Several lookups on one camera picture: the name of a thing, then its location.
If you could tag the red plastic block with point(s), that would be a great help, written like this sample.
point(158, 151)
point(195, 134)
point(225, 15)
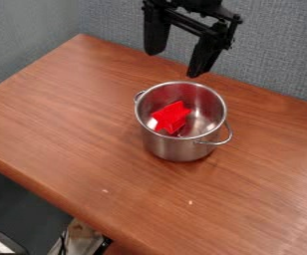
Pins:
point(170, 117)

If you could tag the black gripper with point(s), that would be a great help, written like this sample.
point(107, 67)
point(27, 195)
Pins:
point(203, 18)

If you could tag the wooden table leg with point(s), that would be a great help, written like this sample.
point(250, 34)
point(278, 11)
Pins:
point(80, 240)

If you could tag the stainless steel pot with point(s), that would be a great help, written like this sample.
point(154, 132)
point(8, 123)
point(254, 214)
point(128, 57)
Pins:
point(205, 130)

